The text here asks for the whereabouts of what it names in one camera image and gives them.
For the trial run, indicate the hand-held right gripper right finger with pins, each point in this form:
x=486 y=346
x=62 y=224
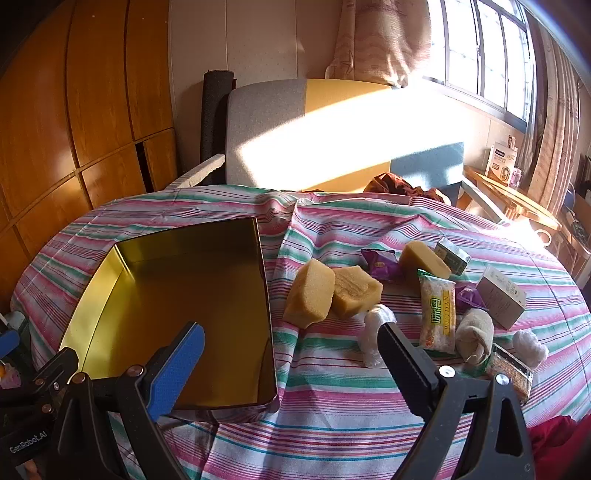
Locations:
x=406 y=369

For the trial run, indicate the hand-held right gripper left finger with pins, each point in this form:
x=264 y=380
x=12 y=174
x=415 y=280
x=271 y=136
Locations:
x=178 y=369

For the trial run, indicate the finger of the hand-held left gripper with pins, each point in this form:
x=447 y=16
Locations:
x=9 y=344
x=51 y=378

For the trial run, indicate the white plastic bag ball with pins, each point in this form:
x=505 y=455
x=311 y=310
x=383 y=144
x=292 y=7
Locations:
x=531 y=348
x=376 y=323

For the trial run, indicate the yellow white snack packet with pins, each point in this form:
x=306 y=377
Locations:
x=437 y=314

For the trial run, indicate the beige sock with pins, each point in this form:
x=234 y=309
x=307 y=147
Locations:
x=475 y=337

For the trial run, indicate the gold tin box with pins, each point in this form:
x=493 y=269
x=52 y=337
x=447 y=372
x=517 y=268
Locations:
x=161 y=286

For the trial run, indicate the yellow sponge block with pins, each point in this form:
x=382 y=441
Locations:
x=355 y=293
x=422 y=261
x=307 y=290

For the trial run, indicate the purple snack packet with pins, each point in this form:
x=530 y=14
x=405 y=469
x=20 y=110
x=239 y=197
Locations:
x=383 y=265
x=471 y=300

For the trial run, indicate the clear sesame snack pack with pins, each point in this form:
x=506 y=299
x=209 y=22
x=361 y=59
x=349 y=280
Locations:
x=510 y=371

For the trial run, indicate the green white carton box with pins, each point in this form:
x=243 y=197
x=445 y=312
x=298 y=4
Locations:
x=455 y=256

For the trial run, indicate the striped pink green bedsheet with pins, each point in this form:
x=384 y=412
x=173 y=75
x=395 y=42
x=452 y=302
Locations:
x=323 y=392

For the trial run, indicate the red cloth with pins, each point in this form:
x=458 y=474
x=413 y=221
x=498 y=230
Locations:
x=568 y=447

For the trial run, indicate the brown cloth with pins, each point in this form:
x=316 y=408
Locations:
x=392 y=182

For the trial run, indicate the white foam board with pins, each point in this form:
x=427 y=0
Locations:
x=203 y=168

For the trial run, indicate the wooden side table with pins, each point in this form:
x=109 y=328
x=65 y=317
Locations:
x=517 y=198

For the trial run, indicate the white product box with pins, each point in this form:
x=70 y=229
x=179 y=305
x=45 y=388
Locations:
x=501 y=161

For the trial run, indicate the black rolled mat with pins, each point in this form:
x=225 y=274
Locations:
x=214 y=115

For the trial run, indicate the wooden wardrobe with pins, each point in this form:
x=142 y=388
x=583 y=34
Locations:
x=92 y=92

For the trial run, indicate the beige patterned curtain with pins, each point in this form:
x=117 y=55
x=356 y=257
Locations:
x=554 y=129
x=369 y=41

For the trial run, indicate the window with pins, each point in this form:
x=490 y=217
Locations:
x=485 y=46

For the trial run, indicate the white metal frame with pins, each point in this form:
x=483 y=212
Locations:
x=480 y=198

